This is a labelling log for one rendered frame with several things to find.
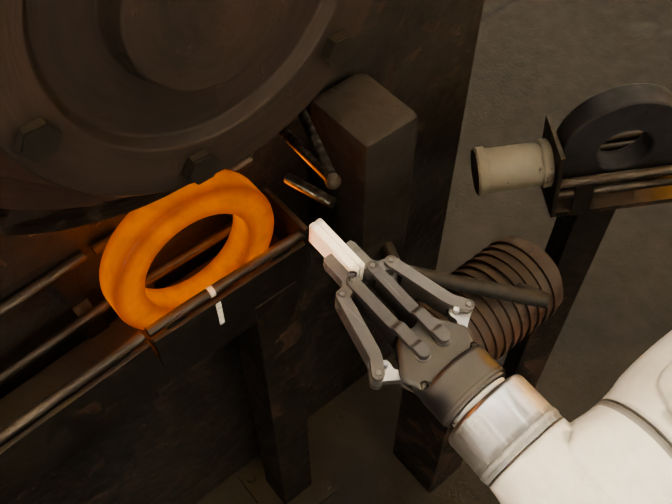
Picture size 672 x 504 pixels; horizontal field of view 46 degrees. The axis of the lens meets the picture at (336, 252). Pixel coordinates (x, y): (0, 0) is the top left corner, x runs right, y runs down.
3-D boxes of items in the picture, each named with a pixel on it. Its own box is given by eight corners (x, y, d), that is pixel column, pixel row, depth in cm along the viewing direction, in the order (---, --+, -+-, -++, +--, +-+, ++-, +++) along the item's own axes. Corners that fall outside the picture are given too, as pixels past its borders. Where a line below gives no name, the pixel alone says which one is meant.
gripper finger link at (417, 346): (428, 367, 74) (417, 376, 74) (350, 288, 79) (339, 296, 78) (435, 350, 71) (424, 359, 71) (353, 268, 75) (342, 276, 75)
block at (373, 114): (308, 230, 104) (301, 92, 84) (354, 200, 107) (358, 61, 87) (360, 281, 99) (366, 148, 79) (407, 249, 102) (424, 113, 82)
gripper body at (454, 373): (438, 445, 72) (372, 372, 76) (502, 391, 75) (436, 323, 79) (453, 416, 66) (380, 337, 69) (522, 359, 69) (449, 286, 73)
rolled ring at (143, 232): (270, 154, 73) (249, 135, 75) (92, 255, 66) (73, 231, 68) (281, 268, 88) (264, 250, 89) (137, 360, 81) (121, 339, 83)
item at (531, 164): (469, 170, 100) (471, 137, 95) (540, 160, 100) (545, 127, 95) (478, 206, 96) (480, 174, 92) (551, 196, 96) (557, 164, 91)
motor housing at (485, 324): (374, 456, 143) (390, 297, 100) (459, 387, 152) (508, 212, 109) (422, 511, 138) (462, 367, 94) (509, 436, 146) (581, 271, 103)
